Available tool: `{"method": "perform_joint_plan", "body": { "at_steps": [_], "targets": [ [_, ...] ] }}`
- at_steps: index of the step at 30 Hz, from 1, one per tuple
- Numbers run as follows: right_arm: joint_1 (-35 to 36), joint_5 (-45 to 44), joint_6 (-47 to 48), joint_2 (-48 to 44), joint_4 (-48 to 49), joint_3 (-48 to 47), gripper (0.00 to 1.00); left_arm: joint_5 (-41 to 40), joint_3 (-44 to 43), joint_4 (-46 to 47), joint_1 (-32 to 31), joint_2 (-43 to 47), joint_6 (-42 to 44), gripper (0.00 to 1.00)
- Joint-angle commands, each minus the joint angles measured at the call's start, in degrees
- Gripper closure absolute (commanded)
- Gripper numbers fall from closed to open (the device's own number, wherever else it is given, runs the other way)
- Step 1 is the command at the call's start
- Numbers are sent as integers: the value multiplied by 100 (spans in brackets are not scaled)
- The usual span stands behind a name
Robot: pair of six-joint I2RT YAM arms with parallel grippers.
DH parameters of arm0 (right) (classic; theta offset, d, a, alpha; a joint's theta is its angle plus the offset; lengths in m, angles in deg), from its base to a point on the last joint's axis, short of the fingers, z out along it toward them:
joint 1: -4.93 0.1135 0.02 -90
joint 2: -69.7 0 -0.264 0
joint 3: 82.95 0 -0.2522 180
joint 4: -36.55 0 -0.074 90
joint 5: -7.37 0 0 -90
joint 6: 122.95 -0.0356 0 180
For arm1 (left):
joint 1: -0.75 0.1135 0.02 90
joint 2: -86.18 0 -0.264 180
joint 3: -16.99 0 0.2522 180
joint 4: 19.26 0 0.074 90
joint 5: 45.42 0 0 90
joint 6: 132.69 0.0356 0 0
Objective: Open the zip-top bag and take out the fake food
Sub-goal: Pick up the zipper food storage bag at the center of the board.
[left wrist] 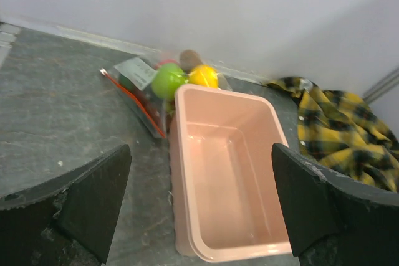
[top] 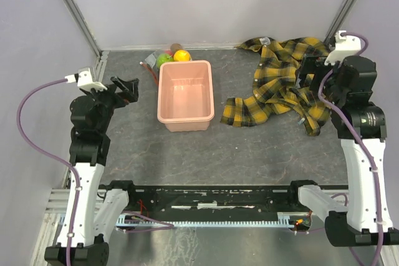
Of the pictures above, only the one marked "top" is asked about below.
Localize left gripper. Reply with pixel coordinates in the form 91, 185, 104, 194
83, 75, 139, 133

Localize clear zip top bag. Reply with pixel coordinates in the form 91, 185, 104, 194
140, 50, 174, 85

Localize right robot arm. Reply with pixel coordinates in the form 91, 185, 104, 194
286, 55, 398, 247

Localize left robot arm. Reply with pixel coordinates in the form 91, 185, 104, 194
44, 72, 139, 265

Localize green fake apple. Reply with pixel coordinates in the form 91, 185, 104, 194
156, 53, 174, 69

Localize dark fake plum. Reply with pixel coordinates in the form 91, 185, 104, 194
170, 43, 183, 53

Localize yellow plaid shirt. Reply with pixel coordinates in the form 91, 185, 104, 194
221, 37, 330, 136

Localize pink plastic bin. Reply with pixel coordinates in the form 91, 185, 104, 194
157, 60, 214, 132

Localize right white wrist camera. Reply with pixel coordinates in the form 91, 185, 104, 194
324, 31, 362, 66

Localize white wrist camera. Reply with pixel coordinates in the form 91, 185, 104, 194
324, 31, 362, 66
65, 67, 107, 92

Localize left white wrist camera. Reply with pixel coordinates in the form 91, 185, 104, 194
65, 67, 107, 92

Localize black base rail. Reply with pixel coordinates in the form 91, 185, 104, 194
99, 179, 350, 222

